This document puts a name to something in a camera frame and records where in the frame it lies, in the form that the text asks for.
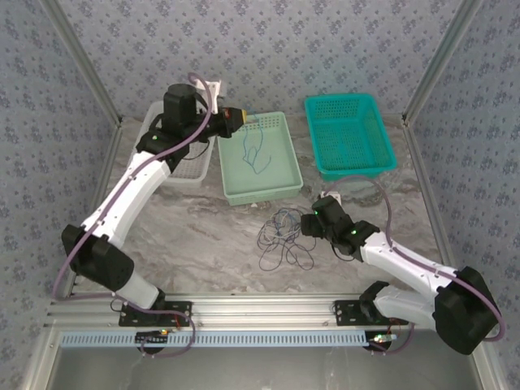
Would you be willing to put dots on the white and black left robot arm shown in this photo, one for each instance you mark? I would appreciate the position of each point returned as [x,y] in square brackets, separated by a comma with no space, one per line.
[122,199]

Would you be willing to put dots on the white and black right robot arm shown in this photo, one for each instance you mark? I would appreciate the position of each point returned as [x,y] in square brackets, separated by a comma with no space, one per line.
[406,260]

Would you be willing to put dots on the light green plastic basket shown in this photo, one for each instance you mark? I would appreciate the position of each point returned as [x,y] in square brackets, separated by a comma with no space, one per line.
[280,170]

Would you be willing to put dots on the white plastic mesh basket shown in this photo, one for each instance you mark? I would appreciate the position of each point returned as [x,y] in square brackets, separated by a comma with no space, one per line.
[191,170]

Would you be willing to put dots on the teal plastic mesh basket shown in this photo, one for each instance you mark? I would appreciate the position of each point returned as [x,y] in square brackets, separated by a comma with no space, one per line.
[349,122]

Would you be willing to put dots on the small black controller board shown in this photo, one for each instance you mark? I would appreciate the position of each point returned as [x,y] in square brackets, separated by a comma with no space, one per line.
[382,340]
[152,337]

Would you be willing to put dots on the grey metal lower panel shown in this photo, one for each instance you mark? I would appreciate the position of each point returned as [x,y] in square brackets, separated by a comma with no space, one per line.
[260,369]

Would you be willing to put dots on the aluminium frame post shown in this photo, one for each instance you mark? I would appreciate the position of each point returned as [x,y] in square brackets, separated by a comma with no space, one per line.
[443,61]
[81,61]

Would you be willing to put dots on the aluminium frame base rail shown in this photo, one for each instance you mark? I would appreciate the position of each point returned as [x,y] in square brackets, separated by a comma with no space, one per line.
[260,308]

